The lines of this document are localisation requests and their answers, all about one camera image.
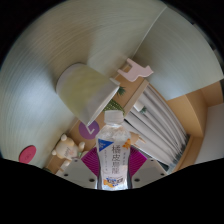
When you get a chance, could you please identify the round purple number sign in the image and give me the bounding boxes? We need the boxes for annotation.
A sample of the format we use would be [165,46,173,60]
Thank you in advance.
[78,120,100,140]

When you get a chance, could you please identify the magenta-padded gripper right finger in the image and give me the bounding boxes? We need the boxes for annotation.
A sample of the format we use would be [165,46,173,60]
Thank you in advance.
[128,146,169,190]

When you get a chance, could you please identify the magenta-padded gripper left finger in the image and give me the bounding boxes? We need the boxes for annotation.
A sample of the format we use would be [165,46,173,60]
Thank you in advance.
[59,148,100,190]

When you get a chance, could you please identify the white pleated curtain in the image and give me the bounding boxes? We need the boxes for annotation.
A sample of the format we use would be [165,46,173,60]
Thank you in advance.
[124,83,189,166]

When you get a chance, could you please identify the pink wooden horse figure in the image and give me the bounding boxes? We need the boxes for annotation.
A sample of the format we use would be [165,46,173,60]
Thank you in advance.
[117,58,154,83]

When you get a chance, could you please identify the grey-green desk partition panel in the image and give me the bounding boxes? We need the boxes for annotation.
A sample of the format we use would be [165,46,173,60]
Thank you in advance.
[131,6,224,101]

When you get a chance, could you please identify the clear plastic drink bottle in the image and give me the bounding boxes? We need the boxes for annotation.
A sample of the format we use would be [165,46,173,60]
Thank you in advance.
[95,109,132,191]

